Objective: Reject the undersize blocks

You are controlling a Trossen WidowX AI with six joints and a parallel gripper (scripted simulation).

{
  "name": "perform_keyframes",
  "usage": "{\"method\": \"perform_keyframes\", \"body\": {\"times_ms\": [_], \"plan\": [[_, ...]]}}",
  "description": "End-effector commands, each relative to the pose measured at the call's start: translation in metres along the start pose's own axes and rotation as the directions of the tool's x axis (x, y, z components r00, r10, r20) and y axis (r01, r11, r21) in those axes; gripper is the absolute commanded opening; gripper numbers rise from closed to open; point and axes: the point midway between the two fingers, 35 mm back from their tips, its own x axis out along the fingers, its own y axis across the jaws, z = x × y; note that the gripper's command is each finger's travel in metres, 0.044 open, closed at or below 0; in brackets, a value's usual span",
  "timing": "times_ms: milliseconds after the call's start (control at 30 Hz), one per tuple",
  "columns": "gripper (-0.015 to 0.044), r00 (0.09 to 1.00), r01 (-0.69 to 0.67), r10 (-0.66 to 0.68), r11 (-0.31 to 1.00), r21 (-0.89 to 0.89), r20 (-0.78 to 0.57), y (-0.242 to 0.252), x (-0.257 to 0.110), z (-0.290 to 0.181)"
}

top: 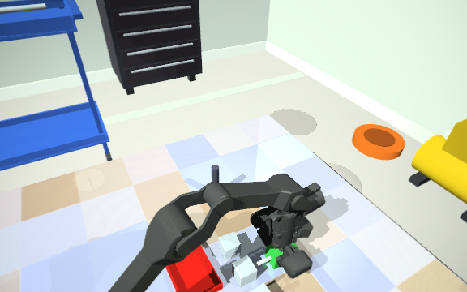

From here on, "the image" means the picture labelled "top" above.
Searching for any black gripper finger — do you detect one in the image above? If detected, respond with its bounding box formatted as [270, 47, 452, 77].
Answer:
[257, 229, 271, 247]
[276, 254, 284, 268]

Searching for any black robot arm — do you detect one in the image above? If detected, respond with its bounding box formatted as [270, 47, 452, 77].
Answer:
[108, 173, 326, 292]

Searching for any red tray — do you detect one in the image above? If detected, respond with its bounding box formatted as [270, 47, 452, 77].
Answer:
[165, 246, 223, 292]

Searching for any black cylinder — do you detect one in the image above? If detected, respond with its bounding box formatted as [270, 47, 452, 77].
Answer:
[211, 165, 220, 183]

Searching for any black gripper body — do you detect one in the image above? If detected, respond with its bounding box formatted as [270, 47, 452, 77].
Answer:
[250, 208, 313, 279]

